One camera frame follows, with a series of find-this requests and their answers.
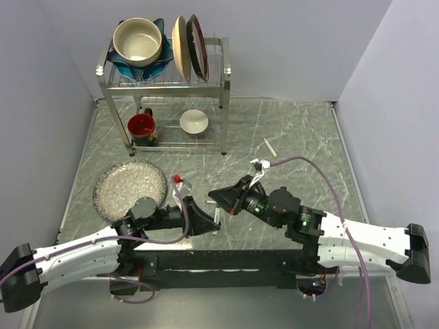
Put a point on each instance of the white pen green tip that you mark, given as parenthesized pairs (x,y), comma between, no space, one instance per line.
(217,214)

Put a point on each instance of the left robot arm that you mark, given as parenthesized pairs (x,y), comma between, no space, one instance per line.
(27,273)

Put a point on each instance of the cream plate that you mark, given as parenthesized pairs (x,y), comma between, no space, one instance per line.
(181,49)

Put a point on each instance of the metal dish rack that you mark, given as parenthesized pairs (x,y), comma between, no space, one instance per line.
(169,96)

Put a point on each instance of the white pen yellow tip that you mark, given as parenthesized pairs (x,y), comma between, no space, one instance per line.
(271,149)

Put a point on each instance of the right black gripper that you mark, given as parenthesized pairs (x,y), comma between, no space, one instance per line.
(232,199)

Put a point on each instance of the beige ceramic bowl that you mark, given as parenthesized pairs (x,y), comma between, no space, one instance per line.
(138,41)

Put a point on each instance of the small white bowl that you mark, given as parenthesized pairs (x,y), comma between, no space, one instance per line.
(194,122)

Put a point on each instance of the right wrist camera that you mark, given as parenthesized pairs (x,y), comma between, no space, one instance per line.
(260,166)

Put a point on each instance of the red and black mug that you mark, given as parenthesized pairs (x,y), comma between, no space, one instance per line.
(142,128)

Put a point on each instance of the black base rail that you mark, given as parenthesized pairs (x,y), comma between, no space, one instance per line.
(184,269)

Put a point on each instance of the blue scalloped dish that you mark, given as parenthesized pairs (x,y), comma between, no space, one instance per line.
(147,72)

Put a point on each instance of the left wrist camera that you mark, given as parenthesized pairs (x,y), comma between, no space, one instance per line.
(183,186)

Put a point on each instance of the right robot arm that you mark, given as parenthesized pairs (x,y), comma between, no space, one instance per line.
(328,240)

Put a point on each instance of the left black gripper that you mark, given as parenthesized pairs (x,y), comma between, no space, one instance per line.
(199,221)

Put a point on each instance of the speckled grey plate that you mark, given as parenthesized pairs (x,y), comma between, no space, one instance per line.
(121,185)

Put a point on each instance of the black red-rimmed plate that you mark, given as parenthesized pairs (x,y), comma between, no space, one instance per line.
(197,48)

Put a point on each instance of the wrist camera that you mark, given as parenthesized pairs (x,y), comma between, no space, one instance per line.
(260,166)
(183,186)

